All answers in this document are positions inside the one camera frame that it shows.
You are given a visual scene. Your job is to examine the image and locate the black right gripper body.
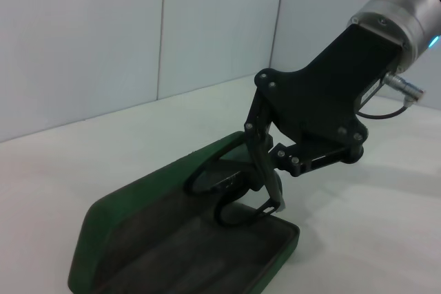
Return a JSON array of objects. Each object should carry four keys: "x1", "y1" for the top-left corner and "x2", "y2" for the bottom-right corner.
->
[{"x1": 254, "y1": 24, "x2": 402, "y2": 151}]

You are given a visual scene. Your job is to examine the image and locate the green glasses case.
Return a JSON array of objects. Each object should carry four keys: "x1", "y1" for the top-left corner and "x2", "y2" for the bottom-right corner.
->
[{"x1": 67, "y1": 131, "x2": 300, "y2": 294}]

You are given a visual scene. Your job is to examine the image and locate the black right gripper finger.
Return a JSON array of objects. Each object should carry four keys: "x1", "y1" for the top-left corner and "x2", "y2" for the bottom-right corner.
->
[
  {"x1": 243, "y1": 88, "x2": 287, "y2": 213},
  {"x1": 269, "y1": 142, "x2": 365, "y2": 178}
]

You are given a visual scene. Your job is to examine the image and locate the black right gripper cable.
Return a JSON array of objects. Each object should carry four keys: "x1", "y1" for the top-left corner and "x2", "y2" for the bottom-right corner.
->
[{"x1": 356, "y1": 72, "x2": 429, "y2": 120}]

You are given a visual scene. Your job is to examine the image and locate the black glasses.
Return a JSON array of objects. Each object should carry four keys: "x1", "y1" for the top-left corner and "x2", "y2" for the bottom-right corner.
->
[{"x1": 185, "y1": 141, "x2": 287, "y2": 229}]

